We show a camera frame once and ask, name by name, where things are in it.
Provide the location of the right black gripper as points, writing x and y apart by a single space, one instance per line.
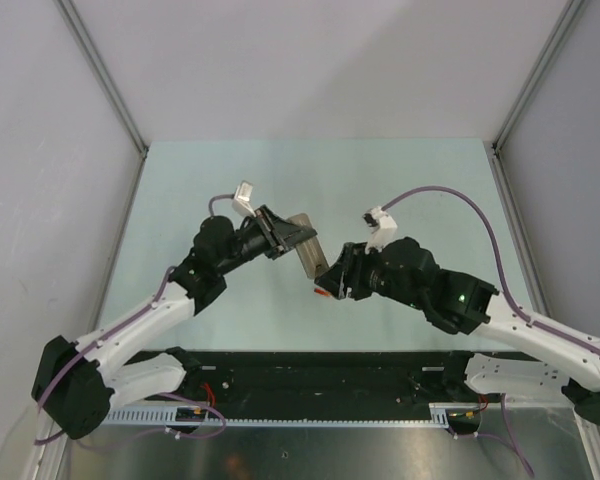
349 268

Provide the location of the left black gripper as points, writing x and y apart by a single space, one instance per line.
277 229

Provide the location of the white remote control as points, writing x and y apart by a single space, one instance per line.
310 253

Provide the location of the green battery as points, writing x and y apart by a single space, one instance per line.
320 270

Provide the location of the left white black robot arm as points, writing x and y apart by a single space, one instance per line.
79 382

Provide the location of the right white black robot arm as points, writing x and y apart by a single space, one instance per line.
459 303

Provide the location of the red battery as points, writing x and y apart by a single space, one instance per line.
322 292

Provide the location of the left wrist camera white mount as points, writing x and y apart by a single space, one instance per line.
241 200

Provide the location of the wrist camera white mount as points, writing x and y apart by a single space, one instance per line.
382 229
241 200

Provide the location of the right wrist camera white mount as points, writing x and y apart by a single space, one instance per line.
382 229

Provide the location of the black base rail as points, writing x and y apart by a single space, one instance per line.
321 386

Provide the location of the right aluminium frame post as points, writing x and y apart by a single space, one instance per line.
548 55

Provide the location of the aluminium frame post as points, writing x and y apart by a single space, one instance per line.
548 55
79 30

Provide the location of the left aluminium frame post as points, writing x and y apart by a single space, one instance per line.
79 30

